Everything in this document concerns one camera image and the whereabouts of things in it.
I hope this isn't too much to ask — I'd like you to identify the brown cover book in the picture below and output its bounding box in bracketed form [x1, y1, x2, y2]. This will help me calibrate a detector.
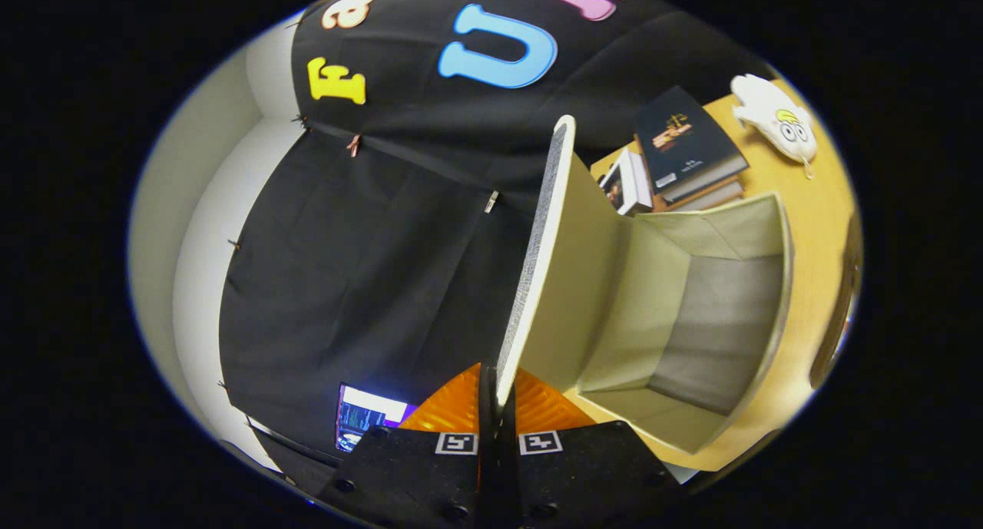
[653, 174, 746, 213]

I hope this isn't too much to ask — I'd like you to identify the dark cover book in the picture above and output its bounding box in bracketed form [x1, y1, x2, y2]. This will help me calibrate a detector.
[634, 85, 750, 204]

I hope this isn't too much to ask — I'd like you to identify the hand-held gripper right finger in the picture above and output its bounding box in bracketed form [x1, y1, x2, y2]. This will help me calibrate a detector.
[496, 368, 685, 529]

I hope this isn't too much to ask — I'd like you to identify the white cartoon-face plush toy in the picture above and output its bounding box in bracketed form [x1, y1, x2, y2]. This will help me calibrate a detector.
[730, 74, 818, 179]

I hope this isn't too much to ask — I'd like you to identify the computer monitor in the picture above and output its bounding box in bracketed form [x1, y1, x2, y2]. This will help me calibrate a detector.
[335, 383, 418, 453]

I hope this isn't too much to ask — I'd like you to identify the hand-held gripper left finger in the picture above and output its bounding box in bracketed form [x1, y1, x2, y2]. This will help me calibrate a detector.
[319, 362, 497, 529]

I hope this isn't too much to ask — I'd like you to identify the grey fabric storage box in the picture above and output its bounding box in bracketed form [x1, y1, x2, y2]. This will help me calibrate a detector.
[495, 114, 795, 455]

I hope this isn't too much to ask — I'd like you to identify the white cover book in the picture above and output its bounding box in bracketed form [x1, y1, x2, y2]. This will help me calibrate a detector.
[597, 147, 656, 217]

